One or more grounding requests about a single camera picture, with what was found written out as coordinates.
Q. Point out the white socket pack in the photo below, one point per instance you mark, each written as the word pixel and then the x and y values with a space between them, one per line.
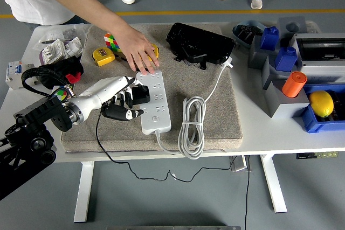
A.
pixel 52 52

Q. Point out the person's right hand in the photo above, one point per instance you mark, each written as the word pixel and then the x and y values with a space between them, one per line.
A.
pixel 137 49

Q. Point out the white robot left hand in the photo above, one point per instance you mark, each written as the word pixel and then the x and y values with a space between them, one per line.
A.
pixel 102 92

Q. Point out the beige round object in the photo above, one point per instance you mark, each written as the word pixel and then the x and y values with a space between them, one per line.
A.
pixel 312 26

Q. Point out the white table leg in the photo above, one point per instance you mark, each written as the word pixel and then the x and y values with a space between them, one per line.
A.
pixel 83 192
pixel 273 187

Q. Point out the yellow tape measure marked 5m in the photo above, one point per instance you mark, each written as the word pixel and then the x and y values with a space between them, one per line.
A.
pixel 156 51

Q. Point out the yellow tape measure photo label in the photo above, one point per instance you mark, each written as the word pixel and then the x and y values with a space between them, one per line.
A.
pixel 103 57

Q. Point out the blue shape block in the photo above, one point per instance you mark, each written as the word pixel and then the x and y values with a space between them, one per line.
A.
pixel 285 60
pixel 269 38

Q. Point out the grey block with socket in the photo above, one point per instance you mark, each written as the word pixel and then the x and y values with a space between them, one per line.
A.
pixel 270 75
pixel 256 59
pixel 285 110

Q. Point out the white circuit breaker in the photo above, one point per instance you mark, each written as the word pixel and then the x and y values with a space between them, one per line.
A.
pixel 13 71

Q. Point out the large colourful puzzle cube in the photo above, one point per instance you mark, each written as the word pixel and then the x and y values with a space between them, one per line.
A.
pixel 110 41

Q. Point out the grey-brown mat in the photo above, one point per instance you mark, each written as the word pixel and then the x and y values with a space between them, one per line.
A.
pixel 221 117

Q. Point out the blue plastic bin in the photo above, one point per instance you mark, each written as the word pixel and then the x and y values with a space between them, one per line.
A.
pixel 312 126

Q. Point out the black table control panel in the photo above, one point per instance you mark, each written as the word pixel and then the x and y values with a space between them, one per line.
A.
pixel 307 156

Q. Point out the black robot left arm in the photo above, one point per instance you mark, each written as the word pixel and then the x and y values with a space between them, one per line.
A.
pixel 35 122

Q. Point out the yellow lemon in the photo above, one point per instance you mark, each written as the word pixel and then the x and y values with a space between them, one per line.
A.
pixel 320 103

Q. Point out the blue bowl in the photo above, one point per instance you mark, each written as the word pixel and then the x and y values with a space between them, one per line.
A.
pixel 241 42

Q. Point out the orange cylinder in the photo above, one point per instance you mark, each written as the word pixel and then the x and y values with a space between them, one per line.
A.
pixel 293 84

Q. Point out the small colourful puzzle cube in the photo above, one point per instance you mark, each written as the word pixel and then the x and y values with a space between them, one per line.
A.
pixel 62 95

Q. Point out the red clip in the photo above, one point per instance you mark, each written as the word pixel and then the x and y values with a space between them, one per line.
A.
pixel 72 77

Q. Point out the clear plastic parts bag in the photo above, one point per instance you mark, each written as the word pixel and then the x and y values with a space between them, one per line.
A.
pixel 58 34

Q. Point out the white power strip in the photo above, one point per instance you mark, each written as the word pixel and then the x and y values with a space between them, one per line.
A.
pixel 159 111

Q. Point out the grey electrical box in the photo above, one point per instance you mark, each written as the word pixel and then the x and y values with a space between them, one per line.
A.
pixel 318 75

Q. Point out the white socket module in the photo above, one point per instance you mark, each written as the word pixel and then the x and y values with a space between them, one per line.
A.
pixel 72 47

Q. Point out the black binder clips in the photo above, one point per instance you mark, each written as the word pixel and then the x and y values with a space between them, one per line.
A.
pixel 246 34

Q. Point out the metal bracket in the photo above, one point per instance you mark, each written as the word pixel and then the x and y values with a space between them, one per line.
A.
pixel 238 164

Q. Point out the black cloth pouch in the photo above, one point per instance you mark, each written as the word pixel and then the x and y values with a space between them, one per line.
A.
pixel 67 64

